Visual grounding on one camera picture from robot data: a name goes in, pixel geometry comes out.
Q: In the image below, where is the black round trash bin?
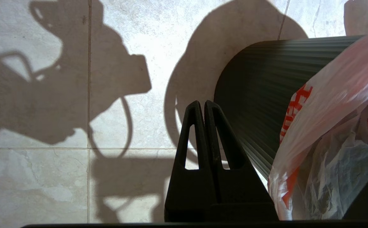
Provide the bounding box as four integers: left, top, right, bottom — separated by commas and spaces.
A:
214, 35, 368, 220

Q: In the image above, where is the white plastic bag orange trim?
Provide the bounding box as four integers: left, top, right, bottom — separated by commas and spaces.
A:
268, 0, 368, 220

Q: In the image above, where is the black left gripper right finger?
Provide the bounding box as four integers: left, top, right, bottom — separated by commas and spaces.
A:
205, 100, 273, 203

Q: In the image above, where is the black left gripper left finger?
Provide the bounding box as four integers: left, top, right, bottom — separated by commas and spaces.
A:
164, 101, 218, 220

